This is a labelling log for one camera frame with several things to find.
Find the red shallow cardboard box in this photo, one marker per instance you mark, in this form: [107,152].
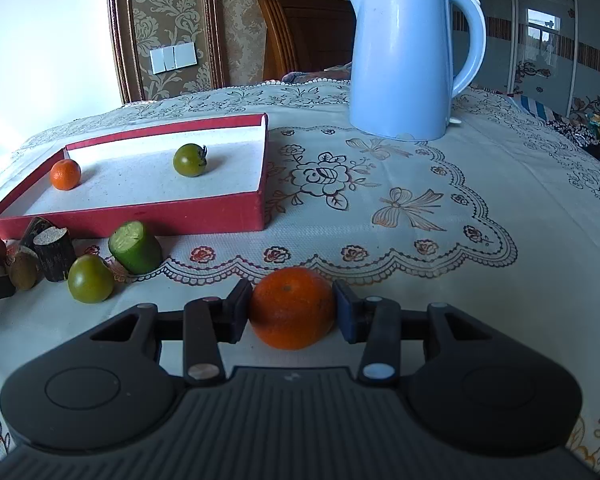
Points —
[130,170]

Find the white wall switch panel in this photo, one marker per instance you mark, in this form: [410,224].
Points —
[174,58]

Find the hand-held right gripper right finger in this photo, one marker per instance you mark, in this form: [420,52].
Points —
[345,312]

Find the wooden bed headboard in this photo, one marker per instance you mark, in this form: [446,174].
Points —
[305,35]

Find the small orange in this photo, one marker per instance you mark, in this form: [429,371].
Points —
[65,175]

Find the crumpled blanket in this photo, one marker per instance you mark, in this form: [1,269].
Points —
[320,76]

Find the green tomato with stem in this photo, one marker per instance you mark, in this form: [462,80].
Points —
[189,161]

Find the green cucumber piece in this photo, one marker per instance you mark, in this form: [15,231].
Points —
[136,250]

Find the large orange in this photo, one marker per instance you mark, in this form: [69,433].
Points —
[292,310]

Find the wardrobe with sliding doors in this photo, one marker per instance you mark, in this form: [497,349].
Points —
[545,35]

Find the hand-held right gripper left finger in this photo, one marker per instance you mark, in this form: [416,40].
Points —
[241,310]

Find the light blue electric kettle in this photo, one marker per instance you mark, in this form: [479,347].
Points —
[400,60]

